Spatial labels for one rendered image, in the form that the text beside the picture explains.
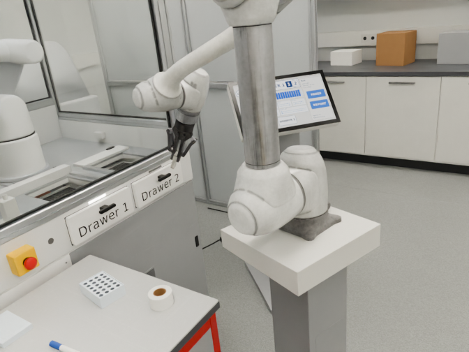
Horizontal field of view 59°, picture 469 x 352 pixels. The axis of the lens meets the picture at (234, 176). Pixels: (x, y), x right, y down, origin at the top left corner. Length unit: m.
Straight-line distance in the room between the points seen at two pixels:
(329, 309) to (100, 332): 0.78
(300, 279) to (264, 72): 0.58
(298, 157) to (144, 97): 0.54
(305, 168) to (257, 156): 0.21
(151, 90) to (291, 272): 0.73
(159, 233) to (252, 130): 0.92
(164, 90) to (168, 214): 0.70
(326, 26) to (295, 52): 2.07
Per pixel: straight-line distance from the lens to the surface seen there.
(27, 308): 1.47
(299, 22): 2.78
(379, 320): 2.36
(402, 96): 3.98
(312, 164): 1.30
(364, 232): 1.39
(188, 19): 3.25
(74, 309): 1.38
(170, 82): 1.39
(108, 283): 1.38
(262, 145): 1.13
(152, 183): 1.79
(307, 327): 1.54
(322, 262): 1.27
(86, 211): 1.59
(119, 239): 1.74
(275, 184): 1.14
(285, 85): 2.18
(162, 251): 1.95
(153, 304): 1.26
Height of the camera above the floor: 1.54
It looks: 22 degrees down
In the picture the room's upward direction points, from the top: 6 degrees counter-clockwise
